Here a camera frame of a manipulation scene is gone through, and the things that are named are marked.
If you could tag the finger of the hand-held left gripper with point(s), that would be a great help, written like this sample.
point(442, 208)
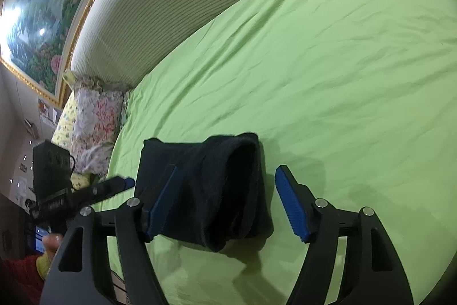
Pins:
point(107, 187)

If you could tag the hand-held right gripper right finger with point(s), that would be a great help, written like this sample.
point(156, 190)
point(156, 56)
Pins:
point(291, 208)

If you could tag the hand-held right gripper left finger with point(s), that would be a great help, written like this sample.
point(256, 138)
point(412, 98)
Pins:
point(162, 205)

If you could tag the black pants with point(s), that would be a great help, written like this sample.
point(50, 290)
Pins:
point(214, 190)

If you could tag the person's left forearm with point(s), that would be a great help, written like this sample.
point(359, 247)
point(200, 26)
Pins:
point(18, 280)

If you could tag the person's left hand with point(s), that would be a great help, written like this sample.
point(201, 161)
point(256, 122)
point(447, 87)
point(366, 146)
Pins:
point(53, 243)

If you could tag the yellow floral pillow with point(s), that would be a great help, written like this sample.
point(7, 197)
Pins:
point(66, 122)

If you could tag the blue lit screen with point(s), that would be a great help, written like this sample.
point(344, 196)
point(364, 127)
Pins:
point(41, 239)

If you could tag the pink floral pillow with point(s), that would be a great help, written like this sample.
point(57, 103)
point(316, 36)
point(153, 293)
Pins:
point(96, 119)

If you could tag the green bed sheet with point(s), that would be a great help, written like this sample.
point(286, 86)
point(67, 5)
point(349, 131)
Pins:
point(339, 76)

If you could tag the gold framed floral painting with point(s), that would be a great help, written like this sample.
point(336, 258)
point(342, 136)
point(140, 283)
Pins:
point(43, 15)

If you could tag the striped white headboard cushion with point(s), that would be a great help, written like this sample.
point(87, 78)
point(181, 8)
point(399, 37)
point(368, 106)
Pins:
point(171, 5)

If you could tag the wall photos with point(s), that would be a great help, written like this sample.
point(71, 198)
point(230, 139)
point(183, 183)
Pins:
point(48, 112)

